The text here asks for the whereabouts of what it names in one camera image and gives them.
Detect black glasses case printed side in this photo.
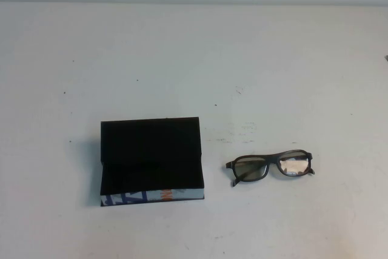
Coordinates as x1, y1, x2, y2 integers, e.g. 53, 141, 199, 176
99, 116, 207, 209

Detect dark framed glasses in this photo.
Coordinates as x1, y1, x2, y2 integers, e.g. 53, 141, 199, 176
225, 149, 318, 189

